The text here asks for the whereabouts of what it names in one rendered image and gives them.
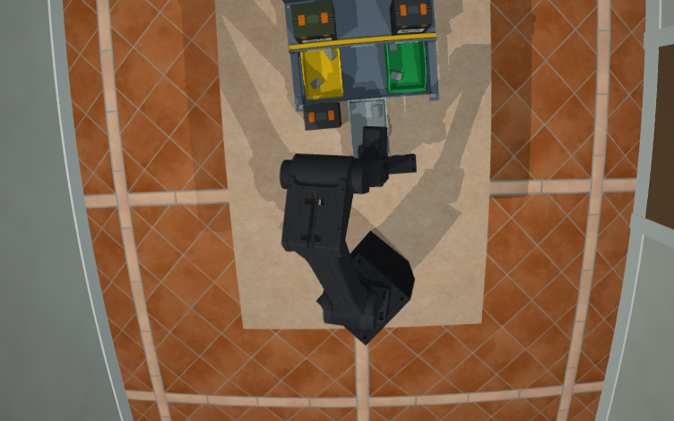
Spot green open bin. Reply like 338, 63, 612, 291
384, 41, 427, 94

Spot grey bin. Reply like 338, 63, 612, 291
348, 98, 390, 158

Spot yellow flat bar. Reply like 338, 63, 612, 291
289, 33, 436, 50

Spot dark green hard case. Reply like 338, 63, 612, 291
291, 0, 337, 44

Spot yellow open bin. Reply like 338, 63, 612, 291
300, 48, 343, 100

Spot black tool case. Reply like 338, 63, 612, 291
303, 102, 341, 131

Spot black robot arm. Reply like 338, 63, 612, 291
280, 126, 417, 330

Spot dark grey tool case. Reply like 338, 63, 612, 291
390, 0, 433, 36

